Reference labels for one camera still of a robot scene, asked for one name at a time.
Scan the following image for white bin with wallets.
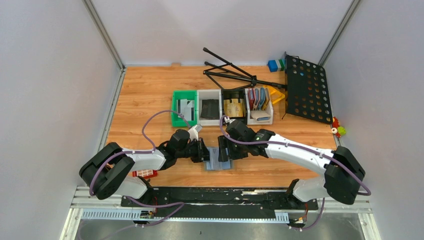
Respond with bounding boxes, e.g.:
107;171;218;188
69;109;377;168
244;87;274;125

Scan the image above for red toy brick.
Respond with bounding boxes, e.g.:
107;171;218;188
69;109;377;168
131;169;158;179

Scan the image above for white plastic bin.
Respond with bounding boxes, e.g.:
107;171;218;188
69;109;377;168
197;89;223;127

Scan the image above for green plastic bin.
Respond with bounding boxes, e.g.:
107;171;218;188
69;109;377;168
171;90;199;126

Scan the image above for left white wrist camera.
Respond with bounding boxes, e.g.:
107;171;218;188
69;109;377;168
188;124;203;141

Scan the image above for white cards in green bin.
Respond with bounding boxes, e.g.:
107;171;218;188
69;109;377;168
176;99;195;121

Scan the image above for yellow triangle frame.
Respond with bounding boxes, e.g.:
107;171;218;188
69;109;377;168
263;85;286;105

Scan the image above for black plastic bin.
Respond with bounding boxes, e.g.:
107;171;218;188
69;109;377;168
221;89;248;124

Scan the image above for blue green toy blocks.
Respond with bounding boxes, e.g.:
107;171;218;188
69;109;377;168
267;59;286;73

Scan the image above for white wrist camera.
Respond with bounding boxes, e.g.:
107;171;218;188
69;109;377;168
223;116;235;126
188;124;203;141

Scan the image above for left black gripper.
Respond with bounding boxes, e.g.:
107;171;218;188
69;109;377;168
176;137;217;163

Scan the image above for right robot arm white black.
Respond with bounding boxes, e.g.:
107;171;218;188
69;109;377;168
219;116;371;209

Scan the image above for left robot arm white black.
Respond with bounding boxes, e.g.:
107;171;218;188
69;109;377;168
78;129;210;207

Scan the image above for small colourful toy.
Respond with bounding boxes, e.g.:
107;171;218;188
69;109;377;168
331;117;347;138

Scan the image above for yellow brown packet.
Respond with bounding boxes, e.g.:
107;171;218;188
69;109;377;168
223;98;246;118

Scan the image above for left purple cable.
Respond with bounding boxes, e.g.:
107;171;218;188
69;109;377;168
88;109;193;198

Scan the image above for black perforated stand plate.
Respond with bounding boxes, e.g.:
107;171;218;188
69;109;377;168
284;54;333;125

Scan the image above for grey card holder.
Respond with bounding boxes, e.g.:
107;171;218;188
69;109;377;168
203;147;234;171

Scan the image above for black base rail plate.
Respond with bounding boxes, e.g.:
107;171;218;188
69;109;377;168
71;186;327;224

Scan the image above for black music stand tripod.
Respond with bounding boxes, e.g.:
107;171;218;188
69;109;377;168
202;47;288;90

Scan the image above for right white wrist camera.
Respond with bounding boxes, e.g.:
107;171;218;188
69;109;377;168
223;116;235;126

